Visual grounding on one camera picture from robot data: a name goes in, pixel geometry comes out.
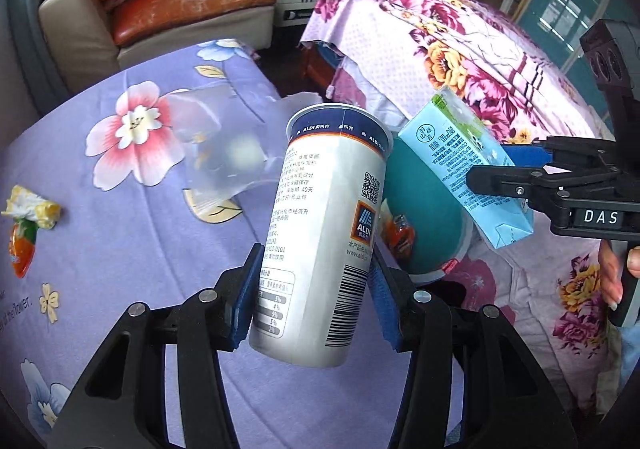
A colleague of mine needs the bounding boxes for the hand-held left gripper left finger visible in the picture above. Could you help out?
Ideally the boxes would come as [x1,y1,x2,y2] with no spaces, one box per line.
[47,243,266,449]

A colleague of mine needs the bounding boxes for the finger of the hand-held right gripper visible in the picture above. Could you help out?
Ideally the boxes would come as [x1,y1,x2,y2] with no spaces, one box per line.
[465,163,623,216]
[500,135,621,170]

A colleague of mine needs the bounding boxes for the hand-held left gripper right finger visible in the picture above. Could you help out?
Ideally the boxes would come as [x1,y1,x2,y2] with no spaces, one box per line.
[369,249,578,449]

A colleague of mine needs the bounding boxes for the light blue drink carton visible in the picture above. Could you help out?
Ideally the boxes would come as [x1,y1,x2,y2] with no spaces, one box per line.
[397,86,535,250]

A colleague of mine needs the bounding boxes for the teal plastic bin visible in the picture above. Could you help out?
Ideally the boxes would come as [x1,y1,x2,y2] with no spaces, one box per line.
[375,129,475,287]

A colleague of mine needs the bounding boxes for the white paper drink cup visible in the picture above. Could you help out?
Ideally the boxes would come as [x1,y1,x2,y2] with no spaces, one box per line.
[247,103,393,370]

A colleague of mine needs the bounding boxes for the person's right hand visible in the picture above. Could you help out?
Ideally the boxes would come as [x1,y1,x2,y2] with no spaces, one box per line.
[598,236,640,312]

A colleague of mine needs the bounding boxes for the orange snack packet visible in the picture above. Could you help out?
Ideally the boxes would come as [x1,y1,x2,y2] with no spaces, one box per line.
[382,211,416,257]
[7,220,40,279]

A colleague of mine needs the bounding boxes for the purple floral bed sheet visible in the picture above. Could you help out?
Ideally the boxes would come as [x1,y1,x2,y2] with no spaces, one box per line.
[0,39,466,449]

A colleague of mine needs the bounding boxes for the pink floral blanket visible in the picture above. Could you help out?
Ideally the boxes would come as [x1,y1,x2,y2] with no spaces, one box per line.
[300,0,636,415]

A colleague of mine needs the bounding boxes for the wooden cabinet with glass doors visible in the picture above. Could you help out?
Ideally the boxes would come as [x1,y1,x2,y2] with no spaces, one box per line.
[445,0,621,74]

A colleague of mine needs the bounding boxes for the clear plastic bag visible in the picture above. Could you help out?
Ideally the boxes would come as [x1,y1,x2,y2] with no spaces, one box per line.
[160,84,326,210]

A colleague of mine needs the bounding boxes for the person's blue jeans leg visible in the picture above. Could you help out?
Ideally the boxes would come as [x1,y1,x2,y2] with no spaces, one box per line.
[619,326,640,395]

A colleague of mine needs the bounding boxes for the crumpled yellow wrapper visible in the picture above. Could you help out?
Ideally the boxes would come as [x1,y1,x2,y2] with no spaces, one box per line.
[1,185,62,230]

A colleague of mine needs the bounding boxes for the orange leather seat cushion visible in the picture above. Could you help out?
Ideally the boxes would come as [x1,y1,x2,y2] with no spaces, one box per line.
[110,0,277,47]

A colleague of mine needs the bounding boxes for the beige sofa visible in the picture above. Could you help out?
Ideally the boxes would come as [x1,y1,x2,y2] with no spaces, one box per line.
[37,0,278,82]

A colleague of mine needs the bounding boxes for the red wooden bed frame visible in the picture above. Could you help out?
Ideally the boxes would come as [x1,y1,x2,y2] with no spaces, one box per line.
[302,41,346,97]

